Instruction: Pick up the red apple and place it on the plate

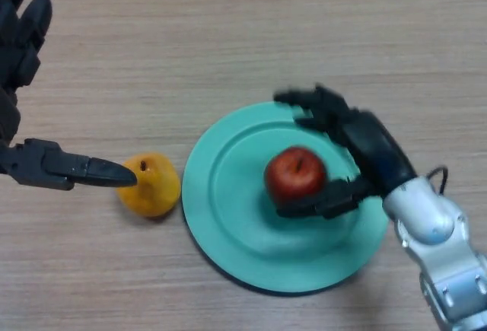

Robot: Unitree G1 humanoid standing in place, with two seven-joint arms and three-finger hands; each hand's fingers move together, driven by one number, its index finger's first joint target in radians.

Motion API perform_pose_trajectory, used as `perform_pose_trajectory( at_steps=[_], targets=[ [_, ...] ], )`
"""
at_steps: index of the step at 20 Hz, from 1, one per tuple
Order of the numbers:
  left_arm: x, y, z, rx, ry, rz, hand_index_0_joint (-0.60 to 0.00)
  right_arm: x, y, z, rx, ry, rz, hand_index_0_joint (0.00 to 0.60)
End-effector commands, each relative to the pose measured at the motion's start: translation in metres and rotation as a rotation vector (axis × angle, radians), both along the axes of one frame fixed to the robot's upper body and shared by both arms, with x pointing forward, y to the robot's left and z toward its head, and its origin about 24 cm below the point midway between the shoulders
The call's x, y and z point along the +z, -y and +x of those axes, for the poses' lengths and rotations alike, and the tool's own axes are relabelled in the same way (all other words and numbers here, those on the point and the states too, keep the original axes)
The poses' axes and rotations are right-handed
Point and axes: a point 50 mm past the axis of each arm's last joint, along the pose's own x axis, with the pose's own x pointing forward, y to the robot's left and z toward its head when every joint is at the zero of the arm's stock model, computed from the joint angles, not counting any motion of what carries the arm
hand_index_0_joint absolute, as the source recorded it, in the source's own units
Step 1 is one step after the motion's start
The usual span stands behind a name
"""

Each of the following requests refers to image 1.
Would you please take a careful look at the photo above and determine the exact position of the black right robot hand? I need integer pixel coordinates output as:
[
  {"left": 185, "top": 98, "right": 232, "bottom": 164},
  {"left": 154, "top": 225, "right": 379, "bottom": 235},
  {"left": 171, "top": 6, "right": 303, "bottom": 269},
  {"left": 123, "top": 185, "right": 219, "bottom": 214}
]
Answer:
[{"left": 273, "top": 84, "right": 419, "bottom": 220}]

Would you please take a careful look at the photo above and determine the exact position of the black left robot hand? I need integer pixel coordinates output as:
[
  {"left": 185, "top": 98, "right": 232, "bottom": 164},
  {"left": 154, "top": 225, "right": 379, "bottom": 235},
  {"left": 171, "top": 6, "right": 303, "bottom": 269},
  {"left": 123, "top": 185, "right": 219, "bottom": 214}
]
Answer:
[{"left": 0, "top": 0, "right": 138, "bottom": 191}]

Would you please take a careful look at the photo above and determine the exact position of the red apple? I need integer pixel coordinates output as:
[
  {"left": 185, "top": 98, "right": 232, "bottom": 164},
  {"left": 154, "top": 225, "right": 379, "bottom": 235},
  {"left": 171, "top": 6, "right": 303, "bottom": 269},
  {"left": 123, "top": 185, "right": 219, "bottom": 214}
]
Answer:
[{"left": 264, "top": 147, "right": 328, "bottom": 208}]

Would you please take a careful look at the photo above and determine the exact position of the green round plate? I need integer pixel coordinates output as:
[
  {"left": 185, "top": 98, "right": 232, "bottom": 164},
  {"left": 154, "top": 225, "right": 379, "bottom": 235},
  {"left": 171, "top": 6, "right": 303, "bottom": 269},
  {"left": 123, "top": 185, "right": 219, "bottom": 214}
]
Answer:
[{"left": 181, "top": 102, "right": 390, "bottom": 294}]

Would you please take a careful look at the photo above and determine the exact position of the yellow pear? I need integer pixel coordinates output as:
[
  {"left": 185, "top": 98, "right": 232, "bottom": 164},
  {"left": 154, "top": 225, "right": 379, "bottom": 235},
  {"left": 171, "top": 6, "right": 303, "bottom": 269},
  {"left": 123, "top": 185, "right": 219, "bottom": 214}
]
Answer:
[{"left": 116, "top": 151, "right": 182, "bottom": 219}]

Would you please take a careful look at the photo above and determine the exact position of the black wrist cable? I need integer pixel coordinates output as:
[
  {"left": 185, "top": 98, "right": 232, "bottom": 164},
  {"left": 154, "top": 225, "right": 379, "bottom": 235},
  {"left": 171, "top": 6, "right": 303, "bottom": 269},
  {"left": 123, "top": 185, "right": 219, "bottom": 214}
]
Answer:
[{"left": 425, "top": 165, "right": 449, "bottom": 196}]

